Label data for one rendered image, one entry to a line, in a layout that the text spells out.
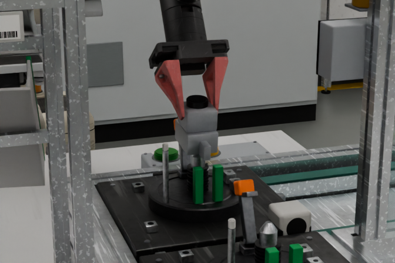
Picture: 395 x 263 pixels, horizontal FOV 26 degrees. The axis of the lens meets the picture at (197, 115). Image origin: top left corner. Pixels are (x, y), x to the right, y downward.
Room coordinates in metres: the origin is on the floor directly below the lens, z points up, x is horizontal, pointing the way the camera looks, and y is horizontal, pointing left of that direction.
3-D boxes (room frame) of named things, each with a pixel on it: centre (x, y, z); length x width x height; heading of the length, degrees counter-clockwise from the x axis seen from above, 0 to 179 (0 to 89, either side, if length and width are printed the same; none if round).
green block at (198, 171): (1.07, 0.00, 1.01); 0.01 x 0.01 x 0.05; 18
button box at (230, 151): (1.35, -0.02, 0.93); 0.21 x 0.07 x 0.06; 108
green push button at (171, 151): (1.32, 0.05, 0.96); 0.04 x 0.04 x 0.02
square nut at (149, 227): (1.02, 0.06, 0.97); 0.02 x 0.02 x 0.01; 18
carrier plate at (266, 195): (1.11, 0.00, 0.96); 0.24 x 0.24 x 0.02; 18
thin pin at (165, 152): (1.07, 0.04, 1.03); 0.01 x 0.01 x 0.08
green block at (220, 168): (1.08, -0.03, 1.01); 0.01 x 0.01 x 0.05; 18
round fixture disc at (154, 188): (1.11, 0.00, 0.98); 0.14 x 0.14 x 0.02
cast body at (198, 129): (1.11, 0.00, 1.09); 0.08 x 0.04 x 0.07; 17
